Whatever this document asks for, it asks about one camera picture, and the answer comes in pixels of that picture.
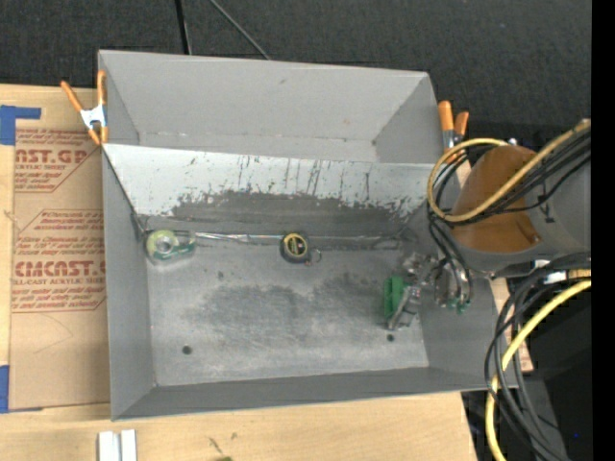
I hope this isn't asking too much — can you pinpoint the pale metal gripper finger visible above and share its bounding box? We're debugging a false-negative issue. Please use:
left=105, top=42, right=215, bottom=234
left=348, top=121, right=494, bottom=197
left=387, top=299, right=421, bottom=331
left=401, top=272, right=433, bottom=307

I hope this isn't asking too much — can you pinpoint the bright green plastic block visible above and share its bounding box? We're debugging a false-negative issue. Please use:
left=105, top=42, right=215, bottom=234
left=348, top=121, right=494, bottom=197
left=382, top=276, right=409, bottom=321

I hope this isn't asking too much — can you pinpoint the black and yellow tape measure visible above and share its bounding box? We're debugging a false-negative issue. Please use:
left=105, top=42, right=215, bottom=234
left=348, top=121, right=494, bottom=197
left=279, top=231, right=323, bottom=265

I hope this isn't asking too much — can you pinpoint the grey metal bin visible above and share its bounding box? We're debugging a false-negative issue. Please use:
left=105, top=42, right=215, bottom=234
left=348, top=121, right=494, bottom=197
left=97, top=49, right=518, bottom=422

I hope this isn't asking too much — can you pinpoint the green tape dispenser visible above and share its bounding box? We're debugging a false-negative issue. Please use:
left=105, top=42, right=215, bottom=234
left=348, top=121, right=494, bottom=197
left=145, top=229, right=197, bottom=263

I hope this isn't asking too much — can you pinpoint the brown cardboard board, red print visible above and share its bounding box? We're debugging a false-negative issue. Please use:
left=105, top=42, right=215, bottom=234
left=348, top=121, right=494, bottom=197
left=0, top=83, right=112, bottom=413

